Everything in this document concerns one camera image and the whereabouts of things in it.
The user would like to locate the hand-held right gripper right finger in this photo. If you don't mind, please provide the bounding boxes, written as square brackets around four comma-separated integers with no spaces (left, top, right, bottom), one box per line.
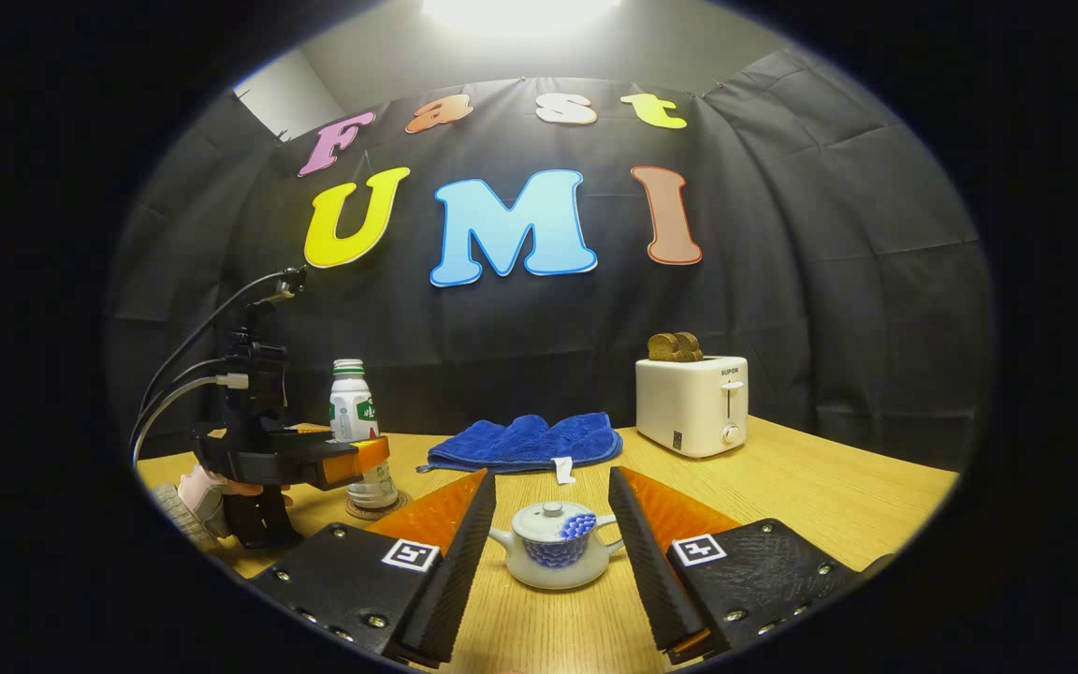
[607,465,863,664]

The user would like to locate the blue towel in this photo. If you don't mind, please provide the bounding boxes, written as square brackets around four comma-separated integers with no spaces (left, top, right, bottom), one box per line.
[417,412,624,485]

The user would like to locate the brown bread slices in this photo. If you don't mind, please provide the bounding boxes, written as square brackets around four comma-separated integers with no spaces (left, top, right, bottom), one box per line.
[647,331,705,363]

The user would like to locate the white cable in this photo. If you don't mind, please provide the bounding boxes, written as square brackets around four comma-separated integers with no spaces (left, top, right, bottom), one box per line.
[131,373,250,466]

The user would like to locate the round brown coaster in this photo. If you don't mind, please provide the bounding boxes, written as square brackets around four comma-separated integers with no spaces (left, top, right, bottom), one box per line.
[344,489,412,521]

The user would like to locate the black backdrop cloth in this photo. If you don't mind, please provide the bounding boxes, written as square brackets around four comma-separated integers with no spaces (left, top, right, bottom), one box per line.
[107,47,994,474]

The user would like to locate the ceiling light panel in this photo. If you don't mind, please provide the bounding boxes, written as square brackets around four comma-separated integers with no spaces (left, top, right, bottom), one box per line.
[422,0,624,34]

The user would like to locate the white green-label water bottle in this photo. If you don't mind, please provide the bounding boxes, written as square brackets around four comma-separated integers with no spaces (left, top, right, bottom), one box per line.
[328,359,400,509]

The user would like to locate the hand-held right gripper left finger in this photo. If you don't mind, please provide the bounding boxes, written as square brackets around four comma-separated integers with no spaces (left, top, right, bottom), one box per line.
[249,468,498,667]

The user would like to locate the white toaster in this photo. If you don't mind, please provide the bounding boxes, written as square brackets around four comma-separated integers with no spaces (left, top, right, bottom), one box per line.
[634,356,750,460]

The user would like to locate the black cable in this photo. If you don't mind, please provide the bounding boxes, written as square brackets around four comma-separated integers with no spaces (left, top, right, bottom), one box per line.
[139,270,306,418]
[132,358,231,441]

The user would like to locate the white teacup lid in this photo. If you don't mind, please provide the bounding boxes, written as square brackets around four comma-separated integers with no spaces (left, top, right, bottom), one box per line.
[511,501,596,545]

